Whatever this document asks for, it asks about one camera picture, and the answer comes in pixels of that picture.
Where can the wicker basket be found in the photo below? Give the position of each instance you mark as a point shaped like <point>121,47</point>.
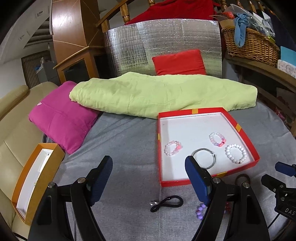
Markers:
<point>257,46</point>

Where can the light green folded blanket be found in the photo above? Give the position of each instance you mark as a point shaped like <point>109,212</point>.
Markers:
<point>146,96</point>

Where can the wooden shelf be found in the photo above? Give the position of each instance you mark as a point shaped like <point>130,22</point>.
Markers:
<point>276,89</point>

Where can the wooden stair railing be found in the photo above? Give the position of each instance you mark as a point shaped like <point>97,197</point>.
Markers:
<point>122,13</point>

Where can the red shallow cardboard tray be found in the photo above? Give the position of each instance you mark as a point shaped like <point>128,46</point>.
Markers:
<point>211,135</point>

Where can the red cushion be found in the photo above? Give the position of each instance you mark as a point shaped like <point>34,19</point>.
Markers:
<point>188,62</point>

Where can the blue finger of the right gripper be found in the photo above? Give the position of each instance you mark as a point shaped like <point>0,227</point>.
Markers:
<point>271,183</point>
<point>289,170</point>

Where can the turquoise box on shelf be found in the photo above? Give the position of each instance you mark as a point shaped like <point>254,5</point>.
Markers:
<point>288,55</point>

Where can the orange cardboard box lid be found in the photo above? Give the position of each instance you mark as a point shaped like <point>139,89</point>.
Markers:
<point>39,170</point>

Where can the magenta pillow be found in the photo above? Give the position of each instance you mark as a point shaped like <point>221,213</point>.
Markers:
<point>65,122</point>

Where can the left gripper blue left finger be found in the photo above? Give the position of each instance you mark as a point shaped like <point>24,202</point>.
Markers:
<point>98,179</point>

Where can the silver reflective insulation sheet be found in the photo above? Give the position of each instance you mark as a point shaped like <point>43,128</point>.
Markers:
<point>130,48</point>

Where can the silver metal bangle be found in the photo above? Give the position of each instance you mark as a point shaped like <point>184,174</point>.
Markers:
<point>205,158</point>

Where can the blue cloth in basket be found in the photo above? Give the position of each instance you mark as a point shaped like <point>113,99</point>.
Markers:
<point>241,23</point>

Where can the grey bed cover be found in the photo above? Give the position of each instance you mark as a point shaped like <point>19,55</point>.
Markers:
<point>134,206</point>

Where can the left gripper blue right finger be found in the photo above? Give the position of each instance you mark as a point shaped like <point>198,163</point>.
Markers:
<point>199,178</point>

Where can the red fabric behind foil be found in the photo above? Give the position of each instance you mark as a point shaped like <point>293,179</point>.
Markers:
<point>178,9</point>

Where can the beige leather sofa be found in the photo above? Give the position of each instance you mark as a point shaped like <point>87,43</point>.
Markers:
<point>18,137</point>

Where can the wooden cabinet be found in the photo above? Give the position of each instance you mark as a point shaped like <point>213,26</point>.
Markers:
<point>75,35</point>

